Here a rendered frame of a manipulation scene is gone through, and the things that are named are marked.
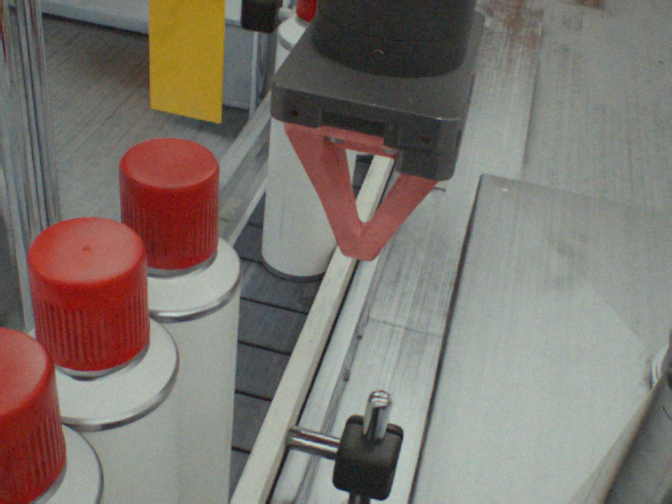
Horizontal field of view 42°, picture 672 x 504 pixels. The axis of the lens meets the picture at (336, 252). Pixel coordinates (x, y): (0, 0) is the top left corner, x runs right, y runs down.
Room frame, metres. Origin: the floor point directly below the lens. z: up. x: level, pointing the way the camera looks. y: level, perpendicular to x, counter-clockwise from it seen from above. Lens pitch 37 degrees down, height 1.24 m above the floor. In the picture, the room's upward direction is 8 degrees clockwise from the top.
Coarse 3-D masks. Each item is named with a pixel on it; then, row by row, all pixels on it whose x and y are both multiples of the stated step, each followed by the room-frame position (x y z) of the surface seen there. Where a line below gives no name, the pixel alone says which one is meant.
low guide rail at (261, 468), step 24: (384, 168) 0.54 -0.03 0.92; (360, 192) 0.50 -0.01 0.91; (360, 216) 0.47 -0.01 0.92; (336, 264) 0.42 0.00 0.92; (336, 288) 0.40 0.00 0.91; (312, 312) 0.37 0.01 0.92; (336, 312) 0.40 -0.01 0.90; (312, 336) 0.35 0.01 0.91; (312, 360) 0.34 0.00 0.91; (288, 384) 0.32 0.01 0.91; (288, 408) 0.30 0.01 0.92; (264, 432) 0.28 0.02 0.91; (264, 456) 0.27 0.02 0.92; (240, 480) 0.25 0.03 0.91; (264, 480) 0.25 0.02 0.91
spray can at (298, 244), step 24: (312, 0) 0.45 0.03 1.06; (288, 24) 0.46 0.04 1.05; (288, 48) 0.45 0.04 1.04; (288, 144) 0.44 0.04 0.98; (288, 168) 0.44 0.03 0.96; (288, 192) 0.44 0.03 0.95; (312, 192) 0.44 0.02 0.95; (264, 216) 0.46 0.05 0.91; (288, 216) 0.44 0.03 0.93; (312, 216) 0.44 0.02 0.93; (264, 240) 0.46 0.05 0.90; (288, 240) 0.44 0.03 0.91; (312, 240) 0.44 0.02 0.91; (264, 264) 0.45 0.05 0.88; (288, 264) 0.44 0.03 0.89; (312, 264) 0.44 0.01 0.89
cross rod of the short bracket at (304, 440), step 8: (288, 432) 0.29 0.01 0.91; (296, 432) 0.29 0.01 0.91; (304, 432) 0.29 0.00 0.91; (312, 432) 0.29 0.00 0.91; (320, 432) 0.29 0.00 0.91; (288, 440) 0.29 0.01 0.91; (296, 440) 0.29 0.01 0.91; (304, 440) 0.29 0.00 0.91; (312, 440) 0.29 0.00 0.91; (320, 440) 0.29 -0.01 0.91; (328, 440) 0.29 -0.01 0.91; (336, 440) 0.29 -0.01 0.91; (288, 448) 0.29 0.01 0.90; (296, 448) 0.28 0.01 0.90; (304, 448) 0.28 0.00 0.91; (312, 448) 0.28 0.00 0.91; (320, 448) 0.28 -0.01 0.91; (328, 448) 0.28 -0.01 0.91; (336, 448) 0.28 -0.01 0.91; (320, 456) 0.28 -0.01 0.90; (328, 456) 0.28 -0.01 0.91
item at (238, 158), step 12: (264, 108) 0.52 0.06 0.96; (252, 120) 0.50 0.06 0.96; (264, 120) 0.50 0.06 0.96; (252, 132) 0.48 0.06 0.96; (264, 132) 0.49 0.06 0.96; (240, 144) 0.47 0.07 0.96; (252, 144) 0.47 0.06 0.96; (228, 156) 0.45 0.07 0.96; (240, 156) 0.45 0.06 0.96; (252, 156) 0.47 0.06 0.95; (228, 168) 0.44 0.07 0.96; (240, 168) 0.45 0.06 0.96; (228, 180) 0.42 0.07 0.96; (228, 192) 0.42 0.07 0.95
